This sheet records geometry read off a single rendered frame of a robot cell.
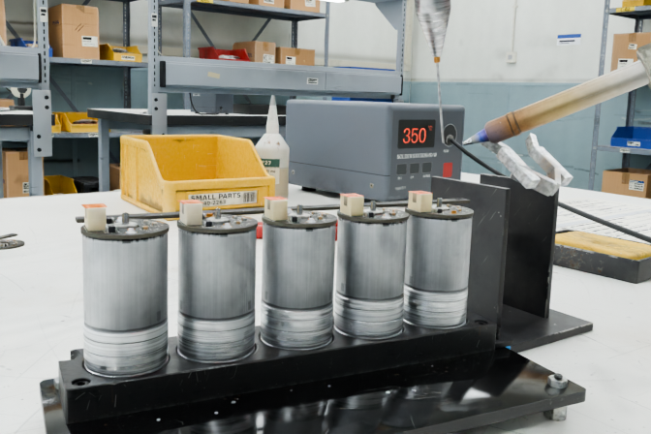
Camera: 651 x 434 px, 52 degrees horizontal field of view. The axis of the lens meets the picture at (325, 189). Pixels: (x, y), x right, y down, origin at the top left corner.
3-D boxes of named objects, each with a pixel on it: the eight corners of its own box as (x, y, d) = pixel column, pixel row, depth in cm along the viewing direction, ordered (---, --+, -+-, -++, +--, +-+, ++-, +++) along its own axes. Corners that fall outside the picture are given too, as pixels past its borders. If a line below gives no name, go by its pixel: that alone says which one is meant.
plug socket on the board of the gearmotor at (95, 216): (115, 230, 19) (115, 206, 19) (84, 232, 19) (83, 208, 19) (111, 225, 20) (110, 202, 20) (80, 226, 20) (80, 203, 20)
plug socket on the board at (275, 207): (294, 219, 22) (295, 199, 22) (270, 221, 21) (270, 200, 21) (285, 215, 22) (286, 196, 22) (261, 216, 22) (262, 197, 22)
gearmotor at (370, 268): (414, 357, 24) (421, 214, 23) (353, 367, 23) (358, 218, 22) (379, 334, 26) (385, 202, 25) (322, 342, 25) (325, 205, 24)
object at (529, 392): (452, 345, 28) (453, 319, 28) (586, 421, 22) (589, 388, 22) (40, 413, 21) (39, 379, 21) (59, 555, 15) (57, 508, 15)
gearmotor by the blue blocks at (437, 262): (478, 346, 25) (487, 210, 24) (422, 356, 24) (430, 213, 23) (439, 325, 27) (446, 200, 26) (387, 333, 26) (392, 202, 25)
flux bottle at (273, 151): (249, 195, 67) (251, 94, 66) (281, 194, 68) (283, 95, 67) (260, 201, 64) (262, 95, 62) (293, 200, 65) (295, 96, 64)
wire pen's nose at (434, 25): (414, 60, 21) (409, 13, 21) (427, 50, 22) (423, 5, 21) (447, 61, 21) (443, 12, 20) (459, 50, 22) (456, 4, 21)
